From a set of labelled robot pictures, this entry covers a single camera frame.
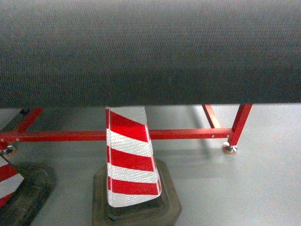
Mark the red metal frame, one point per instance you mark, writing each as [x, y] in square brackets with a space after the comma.
[20, 133]

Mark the frame levelling foot right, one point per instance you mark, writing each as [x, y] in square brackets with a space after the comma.
[229, 149]

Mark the frame levelling foot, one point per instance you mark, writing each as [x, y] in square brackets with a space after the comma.
[9, 150]
[229, 149]

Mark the dark grey fabric cover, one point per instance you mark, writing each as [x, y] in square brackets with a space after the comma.
[149, 52]

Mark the frame levelling foot left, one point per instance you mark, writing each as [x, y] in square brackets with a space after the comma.
[9, 150]

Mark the red white striped cone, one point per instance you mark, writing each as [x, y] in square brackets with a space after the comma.
[132, 188]

